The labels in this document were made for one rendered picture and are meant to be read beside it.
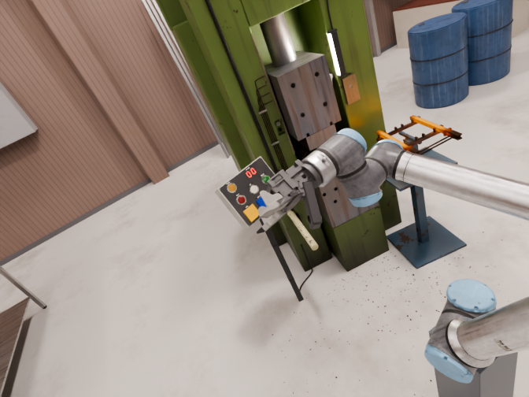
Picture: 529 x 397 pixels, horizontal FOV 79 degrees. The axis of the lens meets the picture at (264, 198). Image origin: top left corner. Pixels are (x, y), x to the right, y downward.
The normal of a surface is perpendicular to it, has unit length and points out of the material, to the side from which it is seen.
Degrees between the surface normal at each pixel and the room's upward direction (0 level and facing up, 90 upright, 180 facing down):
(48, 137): 90
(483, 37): 90
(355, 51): 90
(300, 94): 90
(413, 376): 0
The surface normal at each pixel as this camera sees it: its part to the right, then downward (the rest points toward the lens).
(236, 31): 0.28, 0.44
